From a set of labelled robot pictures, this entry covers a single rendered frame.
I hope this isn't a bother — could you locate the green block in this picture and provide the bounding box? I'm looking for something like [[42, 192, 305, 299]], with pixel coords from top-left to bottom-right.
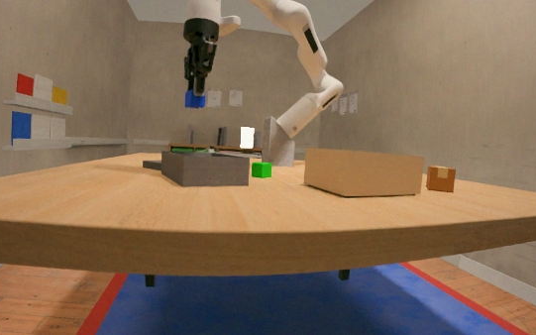
[[251, 163, 272, 178]]

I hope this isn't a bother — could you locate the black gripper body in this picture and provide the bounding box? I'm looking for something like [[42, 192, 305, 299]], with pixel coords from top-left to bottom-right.
[[183, 18, 219, 60]]

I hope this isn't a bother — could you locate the blue block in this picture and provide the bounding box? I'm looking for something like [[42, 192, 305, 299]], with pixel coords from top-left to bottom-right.
[[184, 89, 206, 109]]

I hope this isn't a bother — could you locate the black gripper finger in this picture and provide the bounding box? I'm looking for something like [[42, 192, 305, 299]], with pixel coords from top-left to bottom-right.
[[191, 41, 217, 96], [184, 48, 195, 91]]

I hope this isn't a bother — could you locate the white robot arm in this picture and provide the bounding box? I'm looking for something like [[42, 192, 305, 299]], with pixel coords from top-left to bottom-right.
[[185, 0, 344, 138]]

